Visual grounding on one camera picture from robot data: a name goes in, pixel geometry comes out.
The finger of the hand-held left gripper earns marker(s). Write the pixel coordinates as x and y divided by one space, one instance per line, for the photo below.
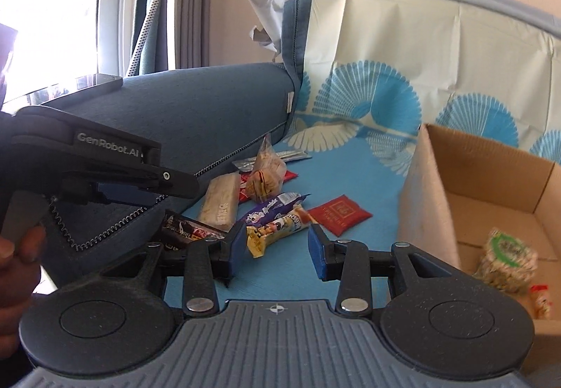
127 193
175 184

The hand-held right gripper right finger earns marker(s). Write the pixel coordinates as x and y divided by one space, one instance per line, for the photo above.
316 255

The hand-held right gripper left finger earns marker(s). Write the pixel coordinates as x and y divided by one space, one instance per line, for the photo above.
236 252

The red square snack packet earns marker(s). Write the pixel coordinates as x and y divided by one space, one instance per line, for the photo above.
339 215

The clear snack bag red label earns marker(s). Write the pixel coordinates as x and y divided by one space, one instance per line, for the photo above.
265 173

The brown cardboard box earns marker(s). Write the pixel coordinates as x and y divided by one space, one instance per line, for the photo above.
482 160

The person's left hand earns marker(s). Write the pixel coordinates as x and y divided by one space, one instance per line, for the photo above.
22 247

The yellow cartoon snack bar packet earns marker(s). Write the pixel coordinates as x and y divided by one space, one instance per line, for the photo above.
263 239

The dark chocolate bar packet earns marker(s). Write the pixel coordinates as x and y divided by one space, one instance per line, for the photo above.
184 228

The beige snack bar packet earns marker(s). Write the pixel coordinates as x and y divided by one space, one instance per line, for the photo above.
219 204

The purple snack packet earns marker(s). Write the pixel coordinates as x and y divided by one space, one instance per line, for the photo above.
271 207

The dark glossy ledge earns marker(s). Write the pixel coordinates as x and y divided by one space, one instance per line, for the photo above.
87 85

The silver foil packet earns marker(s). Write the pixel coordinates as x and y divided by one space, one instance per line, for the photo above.
241 164

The blue fabric sofa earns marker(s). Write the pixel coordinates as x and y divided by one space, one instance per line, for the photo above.
197 107

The small red wrapper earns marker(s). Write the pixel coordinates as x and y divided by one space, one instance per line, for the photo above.
290 175

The garment steamer pole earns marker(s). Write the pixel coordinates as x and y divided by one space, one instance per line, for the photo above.
151 19

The green label rice cracker packet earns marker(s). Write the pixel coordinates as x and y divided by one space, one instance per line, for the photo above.
504 261

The cream blue fan printed blanket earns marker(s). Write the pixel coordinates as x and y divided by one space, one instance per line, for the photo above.
394 41

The small red yellow packet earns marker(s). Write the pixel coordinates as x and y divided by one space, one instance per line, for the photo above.
541 302

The white window frame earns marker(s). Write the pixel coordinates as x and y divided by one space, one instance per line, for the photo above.
118 19

